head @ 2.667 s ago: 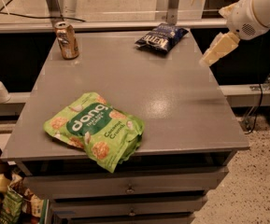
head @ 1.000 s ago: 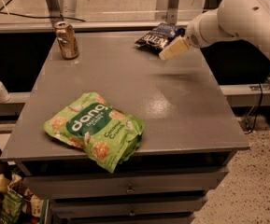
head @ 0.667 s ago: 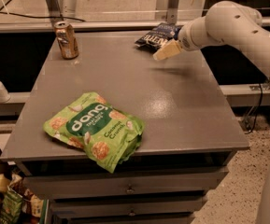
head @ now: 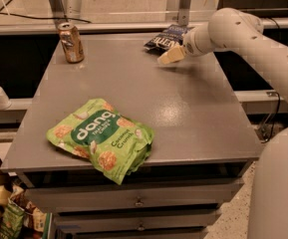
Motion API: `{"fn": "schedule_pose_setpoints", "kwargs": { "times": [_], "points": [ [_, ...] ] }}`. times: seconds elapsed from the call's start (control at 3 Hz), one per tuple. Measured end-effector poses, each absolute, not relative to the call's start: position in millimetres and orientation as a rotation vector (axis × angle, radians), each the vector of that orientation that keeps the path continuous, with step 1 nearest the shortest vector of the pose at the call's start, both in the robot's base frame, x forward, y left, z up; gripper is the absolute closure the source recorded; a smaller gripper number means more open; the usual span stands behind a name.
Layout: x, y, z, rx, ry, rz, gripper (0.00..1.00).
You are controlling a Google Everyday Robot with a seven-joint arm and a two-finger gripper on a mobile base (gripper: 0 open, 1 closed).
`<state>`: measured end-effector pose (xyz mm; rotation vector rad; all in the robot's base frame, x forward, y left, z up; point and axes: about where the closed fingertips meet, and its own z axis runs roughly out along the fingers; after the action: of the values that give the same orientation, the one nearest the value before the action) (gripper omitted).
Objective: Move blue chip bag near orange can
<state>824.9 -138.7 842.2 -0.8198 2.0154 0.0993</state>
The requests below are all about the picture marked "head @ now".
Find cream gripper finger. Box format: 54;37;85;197
157;46;185;65

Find blue chip bag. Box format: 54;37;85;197
144;25;190;52

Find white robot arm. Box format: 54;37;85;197
158;8;288;239

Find orange soda can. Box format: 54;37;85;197
58;22;85;64

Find green rice chips bag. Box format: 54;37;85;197
46;99;154;185

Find grey drawer cabinet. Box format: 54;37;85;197
2;34;260;239

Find snack bags in box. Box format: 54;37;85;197
0;185;50;239

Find metal railing frame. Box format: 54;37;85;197
0;0;288;35

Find black cable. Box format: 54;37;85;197
0;11;93;25

